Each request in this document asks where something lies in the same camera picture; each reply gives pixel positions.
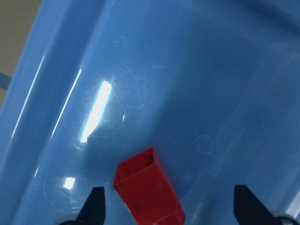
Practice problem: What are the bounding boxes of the blue plastic tray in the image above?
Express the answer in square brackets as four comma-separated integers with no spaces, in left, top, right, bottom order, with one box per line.
[0,0,300,225]

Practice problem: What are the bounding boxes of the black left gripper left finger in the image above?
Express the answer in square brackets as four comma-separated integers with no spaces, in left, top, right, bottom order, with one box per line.
[76,187,105,225]

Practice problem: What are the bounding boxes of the red block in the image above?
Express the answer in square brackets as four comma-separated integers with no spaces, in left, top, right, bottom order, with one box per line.
[113,147,186,225]

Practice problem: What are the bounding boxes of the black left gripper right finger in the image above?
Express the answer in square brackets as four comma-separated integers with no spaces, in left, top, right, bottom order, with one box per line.
[233,185,281,225]

